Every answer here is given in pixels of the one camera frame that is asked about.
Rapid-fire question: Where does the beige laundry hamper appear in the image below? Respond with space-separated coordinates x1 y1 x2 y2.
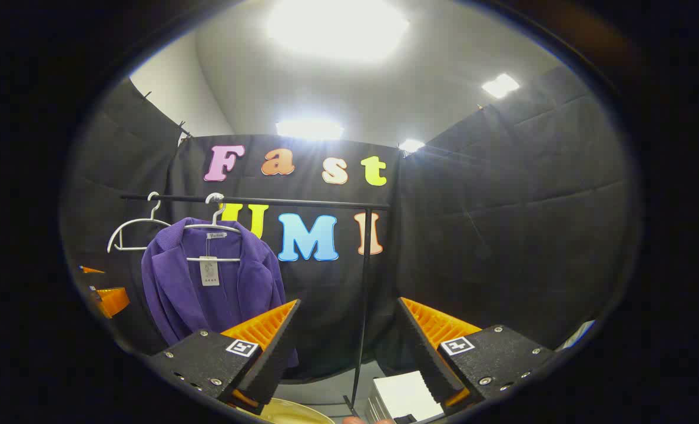
237 397 335 424

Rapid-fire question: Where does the black backdrop cloth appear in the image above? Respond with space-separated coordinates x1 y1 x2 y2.
61 65 641 383

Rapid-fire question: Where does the white plastic hanger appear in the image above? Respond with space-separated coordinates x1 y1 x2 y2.
184 193 243 263
107 191 173 254

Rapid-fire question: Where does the white box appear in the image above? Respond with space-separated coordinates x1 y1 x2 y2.
366 370 444 423

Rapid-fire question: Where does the purple knit jacket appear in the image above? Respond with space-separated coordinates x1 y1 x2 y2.
141 217 299 369

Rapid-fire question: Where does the black metal clothes rack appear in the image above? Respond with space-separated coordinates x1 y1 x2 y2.
120 193 391 418

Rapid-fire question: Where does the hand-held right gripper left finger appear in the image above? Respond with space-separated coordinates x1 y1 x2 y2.
146 299 302 416

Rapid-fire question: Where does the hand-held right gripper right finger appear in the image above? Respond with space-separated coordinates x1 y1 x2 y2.
397 297 556 413

